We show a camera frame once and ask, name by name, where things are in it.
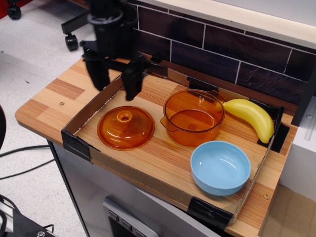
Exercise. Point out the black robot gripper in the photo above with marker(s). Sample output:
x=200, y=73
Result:
x=113, y=22

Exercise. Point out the orange transparent pot lid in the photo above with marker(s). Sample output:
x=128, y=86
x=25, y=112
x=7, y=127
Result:
x=125, y=128

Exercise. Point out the orange transparent pot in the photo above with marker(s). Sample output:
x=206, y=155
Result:
x=192, y=117

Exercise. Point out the black office chair base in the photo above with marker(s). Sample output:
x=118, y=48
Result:
x=71, y=25

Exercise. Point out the taped cardboard fence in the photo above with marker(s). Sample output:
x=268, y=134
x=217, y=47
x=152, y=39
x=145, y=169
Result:
x=161, y=166

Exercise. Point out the black caster wheel top left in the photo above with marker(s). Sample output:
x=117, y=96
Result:
x=13, y=10

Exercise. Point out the light blue bowl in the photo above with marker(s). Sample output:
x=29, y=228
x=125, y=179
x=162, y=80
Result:
x=220, y=168

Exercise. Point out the yellow plastic banana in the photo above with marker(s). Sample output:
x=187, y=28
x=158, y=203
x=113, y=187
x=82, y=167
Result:
x=255, y=115

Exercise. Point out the black equipment bottom left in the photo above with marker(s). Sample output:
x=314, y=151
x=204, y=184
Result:
x=14, y=224

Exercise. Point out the black vertical post right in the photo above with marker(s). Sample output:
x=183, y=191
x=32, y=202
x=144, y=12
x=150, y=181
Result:
x=306, y=97

